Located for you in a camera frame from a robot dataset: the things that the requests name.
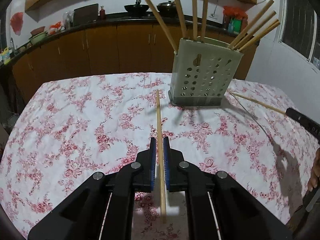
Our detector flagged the dark cutting board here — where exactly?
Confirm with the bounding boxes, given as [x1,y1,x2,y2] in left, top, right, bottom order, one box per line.
[73,4,99,26]

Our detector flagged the wooden chopstick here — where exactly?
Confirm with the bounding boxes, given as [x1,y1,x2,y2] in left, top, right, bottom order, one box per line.
[169,0,188,39]
[200,0,210,42]
[131,0,179,54]
[155,90,167,223]
[239,21,281,53]
[232,10,277,50]
[190,0,198,42]
[236,19,279,52]
[230,92,287,115]
[228,0,274,49]

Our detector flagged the red flower wall decoration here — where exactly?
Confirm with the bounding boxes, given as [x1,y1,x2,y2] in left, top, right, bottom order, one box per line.
[10,12,25,35]

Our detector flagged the green perforated utensil holder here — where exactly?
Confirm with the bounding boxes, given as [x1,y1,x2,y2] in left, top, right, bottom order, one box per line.
[168,37,243,107]

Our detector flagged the black wok with handle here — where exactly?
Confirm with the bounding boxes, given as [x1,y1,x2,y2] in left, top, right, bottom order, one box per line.
[124,0,150,13]

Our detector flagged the black kitchen countertop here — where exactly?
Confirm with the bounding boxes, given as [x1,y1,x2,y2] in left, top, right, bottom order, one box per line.
[0,11,258,65]

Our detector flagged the floral tablecloth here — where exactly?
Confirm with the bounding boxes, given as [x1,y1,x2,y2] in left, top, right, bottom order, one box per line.
[0,72,320,240]

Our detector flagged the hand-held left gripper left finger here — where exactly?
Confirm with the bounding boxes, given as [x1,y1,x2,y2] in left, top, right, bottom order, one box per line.
[27,137,157,240]

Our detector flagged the red white plastic bag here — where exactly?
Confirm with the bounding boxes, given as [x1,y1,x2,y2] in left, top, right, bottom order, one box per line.
[49,22,63,35]

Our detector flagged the green box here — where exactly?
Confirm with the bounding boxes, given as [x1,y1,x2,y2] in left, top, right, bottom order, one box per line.
[228,17,242,33]

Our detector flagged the yellow blue sponge packet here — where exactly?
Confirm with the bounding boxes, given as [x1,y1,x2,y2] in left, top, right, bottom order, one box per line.
[1,49,12,63]

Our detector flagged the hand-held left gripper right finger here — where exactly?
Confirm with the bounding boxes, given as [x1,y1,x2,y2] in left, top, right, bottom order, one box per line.
[162,137,293,240]

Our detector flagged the person's right hand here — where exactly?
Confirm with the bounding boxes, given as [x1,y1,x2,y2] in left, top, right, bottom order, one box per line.
[307,147,320,192]

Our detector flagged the brown bowl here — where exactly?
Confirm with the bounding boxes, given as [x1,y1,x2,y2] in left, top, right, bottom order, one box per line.
[30,26,46,36]

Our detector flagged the brown wooden lower cabinets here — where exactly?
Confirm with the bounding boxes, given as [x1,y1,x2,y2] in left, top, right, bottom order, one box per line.
[11,21,258,100]

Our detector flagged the black wok with lid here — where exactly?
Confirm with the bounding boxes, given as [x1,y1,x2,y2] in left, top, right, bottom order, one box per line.
[156,1,177,15]

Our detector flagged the clear glass jar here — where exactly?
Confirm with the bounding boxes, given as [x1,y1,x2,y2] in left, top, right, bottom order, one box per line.
[64,11,75,28]

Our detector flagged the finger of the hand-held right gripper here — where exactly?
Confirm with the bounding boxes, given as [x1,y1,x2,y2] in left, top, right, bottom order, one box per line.
[286,107,320,143]

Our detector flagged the green pot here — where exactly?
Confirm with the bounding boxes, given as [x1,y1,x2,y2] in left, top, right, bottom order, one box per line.
[28,31,48,45]

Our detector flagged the window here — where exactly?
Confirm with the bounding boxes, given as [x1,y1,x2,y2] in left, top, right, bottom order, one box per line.
[279,0,320,70]

